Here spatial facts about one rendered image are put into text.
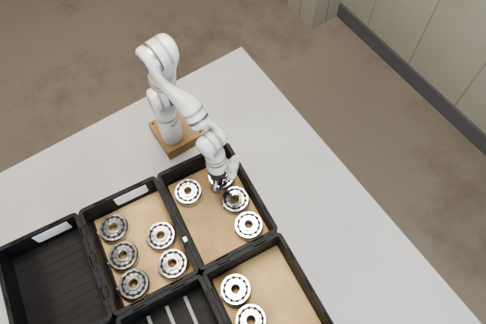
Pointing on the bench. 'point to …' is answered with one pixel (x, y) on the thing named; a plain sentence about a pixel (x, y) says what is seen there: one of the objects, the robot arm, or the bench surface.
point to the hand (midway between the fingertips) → (220, 183)
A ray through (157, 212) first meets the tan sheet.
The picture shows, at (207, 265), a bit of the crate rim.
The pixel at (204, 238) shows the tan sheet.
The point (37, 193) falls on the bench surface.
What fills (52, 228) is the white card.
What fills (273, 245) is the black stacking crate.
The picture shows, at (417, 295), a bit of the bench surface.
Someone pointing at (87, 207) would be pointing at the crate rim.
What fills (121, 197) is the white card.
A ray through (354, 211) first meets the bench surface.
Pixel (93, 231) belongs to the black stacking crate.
